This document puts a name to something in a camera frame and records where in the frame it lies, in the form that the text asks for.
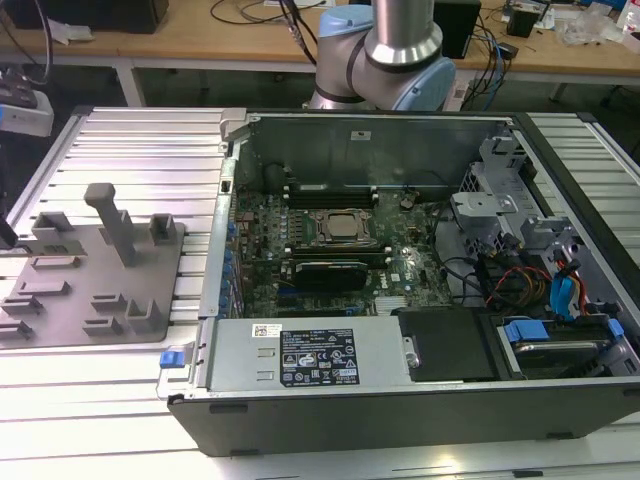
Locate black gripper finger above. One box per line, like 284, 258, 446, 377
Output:
0, 215, 20, 250

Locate blue flat wire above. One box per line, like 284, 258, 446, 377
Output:
549, 249, 589, 321

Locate metal CPU socket cover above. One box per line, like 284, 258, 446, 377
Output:
304, 207, 379, 246

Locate large black box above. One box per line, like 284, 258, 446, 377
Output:
9, 0, 169, 35

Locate black plastic cover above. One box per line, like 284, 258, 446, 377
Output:
392, 307, 501, 384

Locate thin blue cable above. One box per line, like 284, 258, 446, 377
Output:
487, 29, 507, 112

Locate metal drive cage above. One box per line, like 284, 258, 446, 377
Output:
449, 134, 591, 281

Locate tall black box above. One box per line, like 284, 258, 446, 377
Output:
437, 0, 482, 60

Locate clear plastic bags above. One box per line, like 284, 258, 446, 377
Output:
557, 9, 626, 49

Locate black graphics card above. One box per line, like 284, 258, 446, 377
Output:
292, 258, 369, 291

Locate hard disk in blue carrier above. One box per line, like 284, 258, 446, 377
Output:
499, 314, 624, 381

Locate green motherboard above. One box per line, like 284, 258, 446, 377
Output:
232, 184, 454, 319

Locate grey parts rack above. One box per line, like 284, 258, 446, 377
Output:
0, 182, 187, 351

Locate crumpled white paper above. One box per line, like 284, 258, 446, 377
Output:
43, 14, 96, 46

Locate wooden desk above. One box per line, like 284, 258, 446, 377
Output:
0, 0, 640, 109

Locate black open PC case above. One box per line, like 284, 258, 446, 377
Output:
157, 108, 640, 457

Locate silver CPU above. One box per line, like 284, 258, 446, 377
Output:
327, 212, 359, 236

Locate silver power supply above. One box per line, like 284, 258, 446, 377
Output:
199, 317, 424, 396

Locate grey plastic case latch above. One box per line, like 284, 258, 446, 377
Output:
218, 108, 249, 142

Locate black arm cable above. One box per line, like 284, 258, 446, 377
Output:
278, 0, 321, 66

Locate silver finned heatsink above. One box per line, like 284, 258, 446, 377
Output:
374, 295, 410, 315

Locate small black box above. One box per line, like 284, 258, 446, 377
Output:
505, 9, 540, 37

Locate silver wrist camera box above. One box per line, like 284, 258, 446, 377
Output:
0, 64, 55, 137

